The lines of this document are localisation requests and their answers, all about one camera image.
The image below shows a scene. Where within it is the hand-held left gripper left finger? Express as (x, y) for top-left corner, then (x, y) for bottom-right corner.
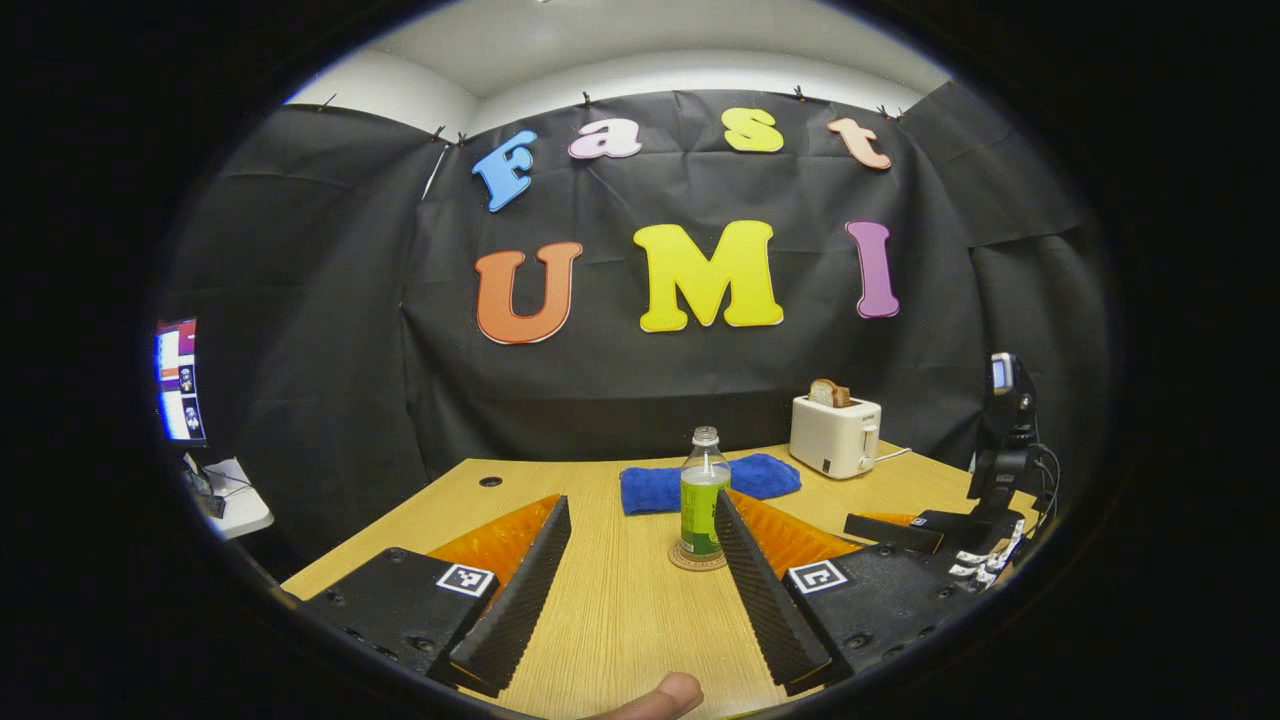
(298, 493), (573, 700)

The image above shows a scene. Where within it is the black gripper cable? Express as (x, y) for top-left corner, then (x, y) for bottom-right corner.
(1028, 443), (1063, 526)

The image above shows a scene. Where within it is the green label water bottle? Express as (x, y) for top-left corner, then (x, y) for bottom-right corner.
(680, 426), (732, 558)

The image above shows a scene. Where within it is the round brown coaster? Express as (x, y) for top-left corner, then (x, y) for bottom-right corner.
(668, 540), (729, 573)

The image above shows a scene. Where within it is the white side table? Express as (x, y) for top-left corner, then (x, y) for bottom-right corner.
(185, 455), (275, 542)

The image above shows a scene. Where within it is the computer monitor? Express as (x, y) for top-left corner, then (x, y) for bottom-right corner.
(155, 318), (208, 444)

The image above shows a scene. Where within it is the white toaster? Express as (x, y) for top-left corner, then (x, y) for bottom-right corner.
(789, 394), (883, 480)

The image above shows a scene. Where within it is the blue towel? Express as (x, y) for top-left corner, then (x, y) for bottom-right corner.
(620, 453), (802, 517)

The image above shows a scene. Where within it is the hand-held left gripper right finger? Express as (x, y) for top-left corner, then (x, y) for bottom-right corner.
(713, 488), (986, 698)

